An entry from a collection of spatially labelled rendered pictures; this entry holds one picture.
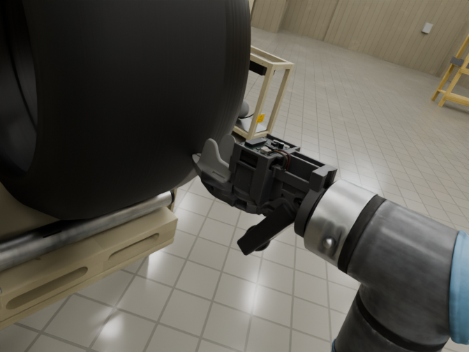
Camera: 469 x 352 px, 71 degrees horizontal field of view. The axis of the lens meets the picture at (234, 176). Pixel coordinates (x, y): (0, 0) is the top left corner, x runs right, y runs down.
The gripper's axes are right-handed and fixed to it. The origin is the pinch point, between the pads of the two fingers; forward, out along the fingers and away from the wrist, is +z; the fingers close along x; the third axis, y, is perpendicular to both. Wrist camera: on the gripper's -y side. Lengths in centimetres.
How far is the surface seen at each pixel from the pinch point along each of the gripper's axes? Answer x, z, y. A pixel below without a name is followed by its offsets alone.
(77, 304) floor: -12, 73, -101
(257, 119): -209, 134, -65
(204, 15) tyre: 1.9, 0.1, 20.0
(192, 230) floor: -86, 80, -101
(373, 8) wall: -1302, 476, 98
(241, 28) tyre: -5.0, -0.1, 19.0
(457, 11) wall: -1440, 234, 132
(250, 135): -207, 137, -81
